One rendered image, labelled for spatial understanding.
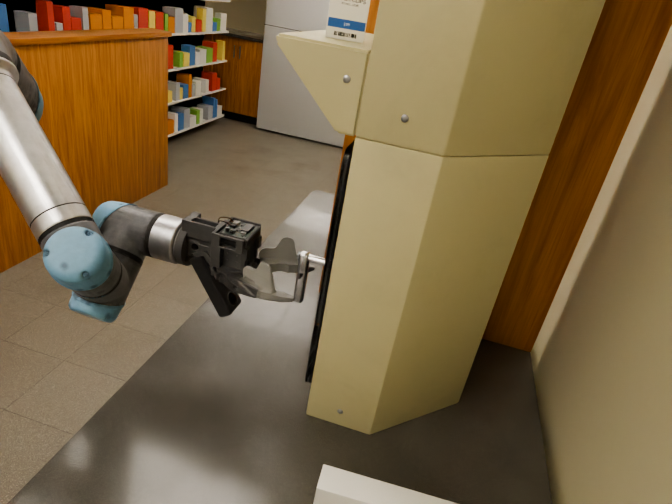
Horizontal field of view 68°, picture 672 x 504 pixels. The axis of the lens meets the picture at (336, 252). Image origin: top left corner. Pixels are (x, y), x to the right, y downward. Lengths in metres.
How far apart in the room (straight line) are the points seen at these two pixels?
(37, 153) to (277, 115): 5.26
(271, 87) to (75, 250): 5.33
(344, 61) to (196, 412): 0.57
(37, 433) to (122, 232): 1.43
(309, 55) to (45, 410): 1.88
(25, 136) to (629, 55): 0.93
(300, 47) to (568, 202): 0.61
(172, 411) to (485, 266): 0.54
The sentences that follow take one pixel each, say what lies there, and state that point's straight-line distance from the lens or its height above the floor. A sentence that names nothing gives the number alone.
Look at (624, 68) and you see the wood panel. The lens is 1.00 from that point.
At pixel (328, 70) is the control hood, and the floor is 1.48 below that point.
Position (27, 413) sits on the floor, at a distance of 2.27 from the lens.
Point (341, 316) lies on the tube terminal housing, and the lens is 0.73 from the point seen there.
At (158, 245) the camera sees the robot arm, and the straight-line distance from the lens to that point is 0.83.
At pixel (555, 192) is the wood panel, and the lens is 1.03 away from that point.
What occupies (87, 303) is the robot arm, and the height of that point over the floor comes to 1.10.
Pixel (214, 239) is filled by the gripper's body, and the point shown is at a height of 1.21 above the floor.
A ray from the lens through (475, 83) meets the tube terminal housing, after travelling 0.61.
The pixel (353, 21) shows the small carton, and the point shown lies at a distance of 0.69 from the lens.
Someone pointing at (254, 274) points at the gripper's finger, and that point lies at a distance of 0.76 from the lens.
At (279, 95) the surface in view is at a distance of 5.92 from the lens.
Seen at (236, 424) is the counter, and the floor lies 0.94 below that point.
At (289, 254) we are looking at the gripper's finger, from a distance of 0.83.
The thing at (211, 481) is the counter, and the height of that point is 0.94.
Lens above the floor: 1.56
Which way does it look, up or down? 27 degrees down
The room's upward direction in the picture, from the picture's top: 10 degrees clockwise
